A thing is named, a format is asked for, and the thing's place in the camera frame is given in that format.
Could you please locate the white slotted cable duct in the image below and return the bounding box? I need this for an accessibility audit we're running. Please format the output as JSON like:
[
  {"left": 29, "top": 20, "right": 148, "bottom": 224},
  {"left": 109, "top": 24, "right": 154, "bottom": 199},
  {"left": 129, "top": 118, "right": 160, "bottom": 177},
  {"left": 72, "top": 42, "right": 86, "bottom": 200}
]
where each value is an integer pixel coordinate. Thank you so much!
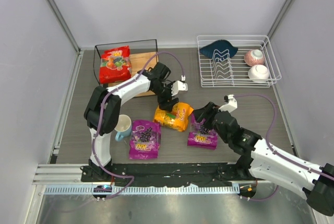
[{"left": 44, "top": 184, "right": 240, "bottom": 195}]

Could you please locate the wooden wire-frame shelf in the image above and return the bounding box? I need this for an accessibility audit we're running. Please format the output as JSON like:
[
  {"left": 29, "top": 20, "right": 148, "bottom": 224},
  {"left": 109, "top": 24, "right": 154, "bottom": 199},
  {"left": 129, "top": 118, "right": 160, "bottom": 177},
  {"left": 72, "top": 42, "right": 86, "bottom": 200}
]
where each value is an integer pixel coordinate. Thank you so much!
[{"left": 93, "top": 39, "right": 158, "bottom": 88}]

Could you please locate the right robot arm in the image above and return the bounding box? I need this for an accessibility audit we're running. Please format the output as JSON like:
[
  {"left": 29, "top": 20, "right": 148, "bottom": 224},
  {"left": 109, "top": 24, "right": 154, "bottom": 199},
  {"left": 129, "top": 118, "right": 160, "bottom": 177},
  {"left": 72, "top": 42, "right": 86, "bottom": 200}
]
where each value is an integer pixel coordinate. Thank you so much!
[{"left": 194, "top": 102, "right": 333, "bottom": 217}]

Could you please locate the orange candy bag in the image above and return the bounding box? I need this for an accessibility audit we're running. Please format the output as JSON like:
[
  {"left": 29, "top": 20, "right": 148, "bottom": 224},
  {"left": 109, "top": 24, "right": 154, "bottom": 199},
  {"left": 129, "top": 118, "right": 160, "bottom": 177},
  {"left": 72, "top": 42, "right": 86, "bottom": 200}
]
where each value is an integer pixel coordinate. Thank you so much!
[{"left": 153, "top": 102, "right": 194, "bottom": 132}]

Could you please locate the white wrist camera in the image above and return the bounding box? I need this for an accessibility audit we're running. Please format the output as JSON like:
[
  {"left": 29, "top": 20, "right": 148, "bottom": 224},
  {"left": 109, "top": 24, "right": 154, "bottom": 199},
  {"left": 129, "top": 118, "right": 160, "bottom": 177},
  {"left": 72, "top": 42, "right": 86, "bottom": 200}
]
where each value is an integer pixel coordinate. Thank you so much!
[
  {"left": 219, "top": 95, "right": 237, "bottom": 113},
  {"left": 171, "top": 75, "right": 188, "bottom": 96}
]

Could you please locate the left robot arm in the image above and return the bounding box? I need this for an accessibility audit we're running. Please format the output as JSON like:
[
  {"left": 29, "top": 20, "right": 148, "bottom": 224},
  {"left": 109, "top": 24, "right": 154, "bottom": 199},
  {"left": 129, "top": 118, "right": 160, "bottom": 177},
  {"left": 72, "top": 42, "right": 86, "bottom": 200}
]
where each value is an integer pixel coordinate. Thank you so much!
[{"left": 84, "top": 62, "right": 186, "bottom": 176}]

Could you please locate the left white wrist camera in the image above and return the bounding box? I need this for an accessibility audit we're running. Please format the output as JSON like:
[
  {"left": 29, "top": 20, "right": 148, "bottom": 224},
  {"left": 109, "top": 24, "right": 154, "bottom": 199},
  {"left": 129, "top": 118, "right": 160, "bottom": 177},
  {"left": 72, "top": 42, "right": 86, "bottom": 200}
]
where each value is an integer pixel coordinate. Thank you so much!
[{"left": 171, "top": 75, "right": 188, "bottom": 96}]

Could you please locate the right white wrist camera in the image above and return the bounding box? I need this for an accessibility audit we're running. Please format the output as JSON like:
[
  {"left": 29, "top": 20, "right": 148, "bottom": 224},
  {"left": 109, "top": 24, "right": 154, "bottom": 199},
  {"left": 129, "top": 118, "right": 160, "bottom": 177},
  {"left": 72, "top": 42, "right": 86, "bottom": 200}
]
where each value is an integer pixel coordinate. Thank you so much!
[{"left": 219, "top": 95, "right": 237, "bottom": 113}]

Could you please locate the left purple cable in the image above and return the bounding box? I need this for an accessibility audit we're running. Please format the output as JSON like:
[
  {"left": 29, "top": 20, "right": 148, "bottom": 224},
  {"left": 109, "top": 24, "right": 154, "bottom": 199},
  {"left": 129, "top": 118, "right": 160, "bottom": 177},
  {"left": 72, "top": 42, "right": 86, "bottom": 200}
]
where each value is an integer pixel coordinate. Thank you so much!
[{"left": 91, "top": 51, "right": 186, "bottom": 200}]

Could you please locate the pink patterned bowl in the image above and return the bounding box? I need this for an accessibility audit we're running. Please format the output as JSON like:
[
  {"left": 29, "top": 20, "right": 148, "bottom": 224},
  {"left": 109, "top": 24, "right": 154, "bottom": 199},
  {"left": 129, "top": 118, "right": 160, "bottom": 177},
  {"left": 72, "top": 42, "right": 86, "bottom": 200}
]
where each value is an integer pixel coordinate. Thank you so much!
[{"left": 244, "top": 49, "right": 265, "bottom": 67}]

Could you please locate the red candy bag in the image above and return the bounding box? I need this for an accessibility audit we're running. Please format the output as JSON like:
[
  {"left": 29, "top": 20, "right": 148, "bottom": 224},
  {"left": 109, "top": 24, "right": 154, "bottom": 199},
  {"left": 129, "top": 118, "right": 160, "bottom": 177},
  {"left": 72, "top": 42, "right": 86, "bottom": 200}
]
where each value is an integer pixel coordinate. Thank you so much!
[{"left": 99, "top": 45, "right": 132, "bottom": 84}]

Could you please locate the blue and white mug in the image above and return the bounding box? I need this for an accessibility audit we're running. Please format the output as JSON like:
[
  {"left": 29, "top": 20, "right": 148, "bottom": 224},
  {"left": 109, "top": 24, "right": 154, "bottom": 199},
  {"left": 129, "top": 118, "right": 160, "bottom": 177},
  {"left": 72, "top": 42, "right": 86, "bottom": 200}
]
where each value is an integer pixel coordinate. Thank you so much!
[{"left": 114, "top": 114, "right": 132, "bottom": 142}]

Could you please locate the white wire dish rack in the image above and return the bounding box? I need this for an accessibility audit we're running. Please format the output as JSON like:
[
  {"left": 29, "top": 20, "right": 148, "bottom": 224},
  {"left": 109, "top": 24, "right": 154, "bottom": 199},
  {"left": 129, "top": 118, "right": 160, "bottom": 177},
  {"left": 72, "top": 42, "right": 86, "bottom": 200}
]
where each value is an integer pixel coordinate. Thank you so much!
[{"left": 197, "top": 35, "right": 282, "bottom": 88}]

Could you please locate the purple candy bag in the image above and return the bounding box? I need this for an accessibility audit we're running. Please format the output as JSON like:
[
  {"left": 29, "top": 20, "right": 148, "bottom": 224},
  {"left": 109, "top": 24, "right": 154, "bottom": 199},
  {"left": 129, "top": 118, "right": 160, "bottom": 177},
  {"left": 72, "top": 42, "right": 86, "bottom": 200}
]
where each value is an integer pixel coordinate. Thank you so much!
[
  {"left": 187, "top": 113, "right": 218, "bottom": 150},
  {"left": 129, "top": 120, "right": 161, "bottom": 160}
]

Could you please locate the dark blue leaf plate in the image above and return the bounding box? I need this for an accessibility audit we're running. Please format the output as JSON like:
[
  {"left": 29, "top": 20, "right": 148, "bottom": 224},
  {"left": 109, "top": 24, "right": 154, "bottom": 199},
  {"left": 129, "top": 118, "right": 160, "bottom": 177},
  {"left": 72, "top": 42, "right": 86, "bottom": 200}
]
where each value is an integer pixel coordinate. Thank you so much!
[{"left": 199, "top": 40, "right": 238, "bottom": 61}]

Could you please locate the white bowl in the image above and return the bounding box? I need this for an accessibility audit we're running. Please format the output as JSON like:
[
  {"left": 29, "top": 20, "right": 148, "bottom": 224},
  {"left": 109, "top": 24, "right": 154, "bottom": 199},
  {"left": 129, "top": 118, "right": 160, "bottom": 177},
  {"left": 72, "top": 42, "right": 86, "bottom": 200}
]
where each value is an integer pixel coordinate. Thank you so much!
[{"left": 248, "top": 64, "right": 269, "bottom": 83}]

